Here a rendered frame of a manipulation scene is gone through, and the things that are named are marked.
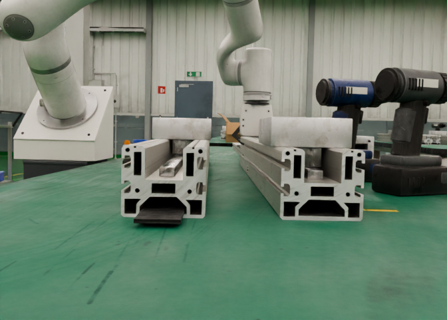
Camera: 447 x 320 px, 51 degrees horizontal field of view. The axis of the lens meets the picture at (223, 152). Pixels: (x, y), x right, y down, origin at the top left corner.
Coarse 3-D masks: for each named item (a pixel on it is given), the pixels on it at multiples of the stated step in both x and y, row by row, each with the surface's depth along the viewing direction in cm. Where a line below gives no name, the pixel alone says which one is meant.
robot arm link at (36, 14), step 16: (16, 0) 112; (32, 0) 112; (48, 0) 114; (64, 0) 115; (80, 0) 116; (0, 16) 114; (16, 16) 113; (32, 16) 114; (48, 16) 115; (64, 16) 118; (16, 32) 115; (32, 32) 116; (48, 32) 119
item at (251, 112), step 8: (248, 104) 139; (256, 104) 139; (264, 104) 139; (240, 112) 142; (248, 112) 139; (256, 112) 139; (264, 112) 139; (272, 112) 140; (240, 120) 140; (248, 120) 139; (256, 120) 139; (240, 128) 140; (248, 128) 139; (256, 128) 139; (256, 136) 140
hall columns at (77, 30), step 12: (84, 12) 749; (72, 24) 725; (84, 24) 750; (72, 36) 726; (84, 36) 751; (72, 48) 727; (84, 48) 752; (84, 60) 753; (84, 72) 754; (84, 84) 755
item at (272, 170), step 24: (240, 144) 135; (264, 144) 75; (264, 168) 74; (288, 168) 57; (312, 168) 62; (336, 168) 58; (264, 192) 73; (288, 192) 57; (312, 192) 59; (336, 192) 56; (288, 216) 56; (312, 216) 56; (336, 216) 56; (360, 216) 56
